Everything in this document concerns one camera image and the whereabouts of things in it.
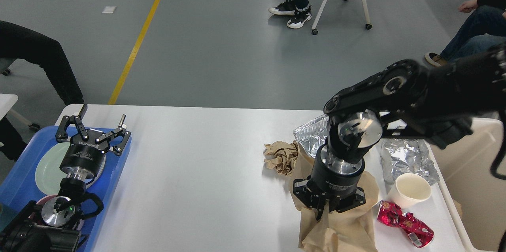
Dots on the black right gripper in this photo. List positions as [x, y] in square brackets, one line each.
[331, 178]

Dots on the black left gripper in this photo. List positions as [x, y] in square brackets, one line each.
[84, 157]

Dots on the brown paper bag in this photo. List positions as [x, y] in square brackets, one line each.
[351, 231]

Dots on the green plate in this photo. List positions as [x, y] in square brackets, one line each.
[48, 173]

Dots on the aluminium foil tray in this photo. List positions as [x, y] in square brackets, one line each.
[312, 135]

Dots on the pink mug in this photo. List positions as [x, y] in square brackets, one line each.
[45, 199]

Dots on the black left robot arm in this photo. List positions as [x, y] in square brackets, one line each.
[55, 197]

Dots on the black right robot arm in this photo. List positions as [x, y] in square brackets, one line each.
[404, 100]

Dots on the pink plate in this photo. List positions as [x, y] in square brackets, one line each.
[90, 182]

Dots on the crumpled brown paper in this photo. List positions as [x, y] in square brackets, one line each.
[281, 156]

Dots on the blue plastic tray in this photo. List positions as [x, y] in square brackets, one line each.
[19, 187]

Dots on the upright white paper cup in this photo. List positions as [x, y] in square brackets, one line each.
[408, 190]

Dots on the red foil wrapper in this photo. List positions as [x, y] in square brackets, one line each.
[419, 233]

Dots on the seated person in black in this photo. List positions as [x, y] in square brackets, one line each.
[17, 42]

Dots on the white paper on floor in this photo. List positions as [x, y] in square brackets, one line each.
[109, 10]

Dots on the beige plastic bin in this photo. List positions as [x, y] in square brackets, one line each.
[475, 199]

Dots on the person in blue jeans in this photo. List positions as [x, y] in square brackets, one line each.
[483, 29]

